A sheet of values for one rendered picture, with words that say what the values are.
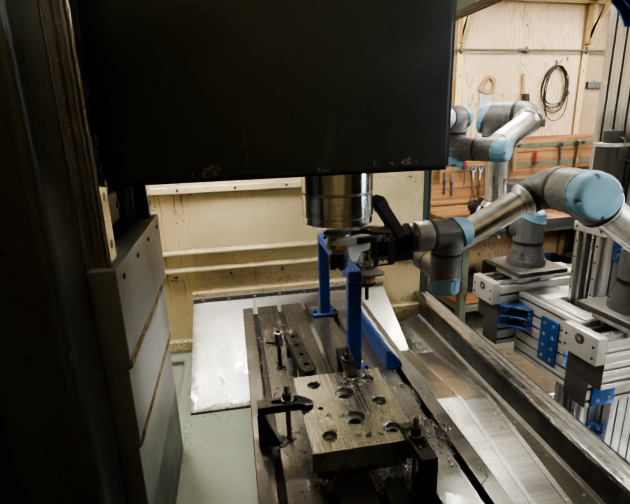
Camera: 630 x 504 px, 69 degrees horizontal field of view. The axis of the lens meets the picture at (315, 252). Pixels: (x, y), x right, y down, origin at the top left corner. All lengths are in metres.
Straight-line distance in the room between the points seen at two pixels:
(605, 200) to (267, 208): 1.29
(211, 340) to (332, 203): 1.18
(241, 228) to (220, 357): 0.56
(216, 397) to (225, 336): 0.29
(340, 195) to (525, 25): 3.71
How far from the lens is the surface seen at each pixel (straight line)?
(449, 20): 0.97
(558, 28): 4.74
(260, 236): 2.06
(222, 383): 1.87
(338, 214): 0.96
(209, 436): 1.71
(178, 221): 2.06
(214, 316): 2.08
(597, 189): 1.28
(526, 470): 1.49
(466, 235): 1.16
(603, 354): 1.64
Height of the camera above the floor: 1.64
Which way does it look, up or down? 16 degrees down
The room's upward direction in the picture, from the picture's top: 2 degrees counter-clockwise
